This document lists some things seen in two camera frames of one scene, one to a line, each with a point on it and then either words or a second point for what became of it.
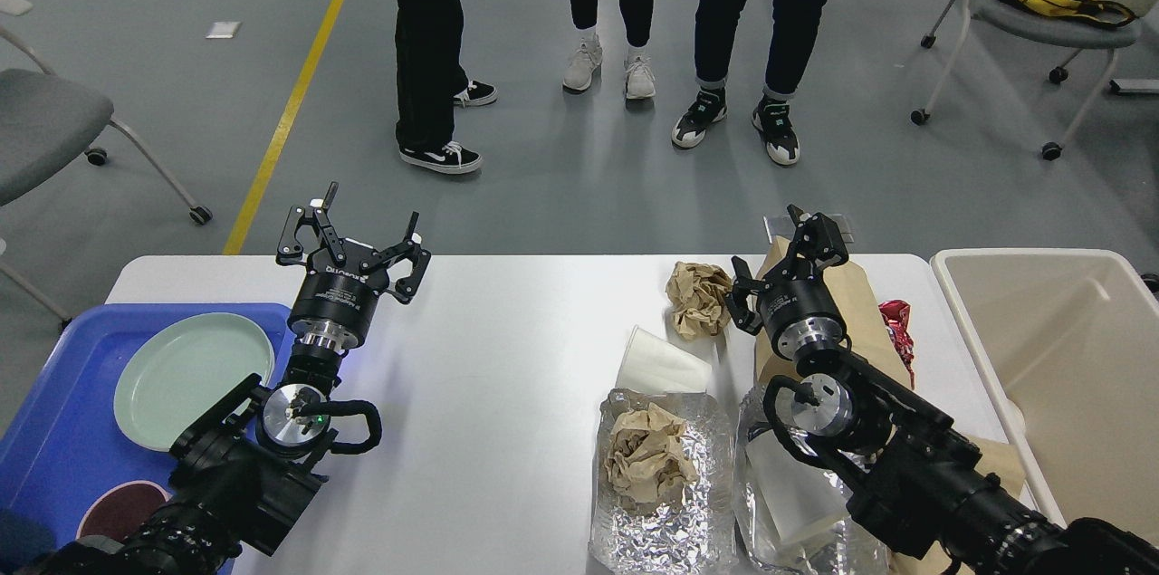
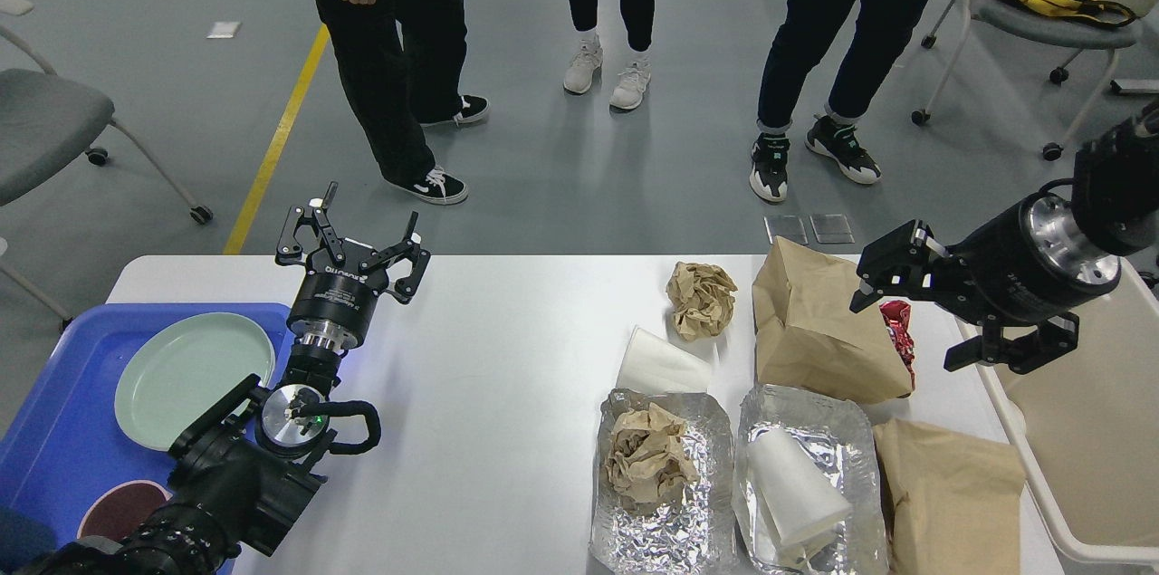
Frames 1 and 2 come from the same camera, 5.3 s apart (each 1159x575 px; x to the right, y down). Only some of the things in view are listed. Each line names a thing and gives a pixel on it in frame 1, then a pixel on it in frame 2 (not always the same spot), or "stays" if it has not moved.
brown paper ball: [697, 297] stays
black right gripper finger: [817, 248] -> [1055, 335]
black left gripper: [336, 306] stays
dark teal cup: [23, 541] stays
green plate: [177, 373] stays
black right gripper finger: [737, 298] -> [909, 263]
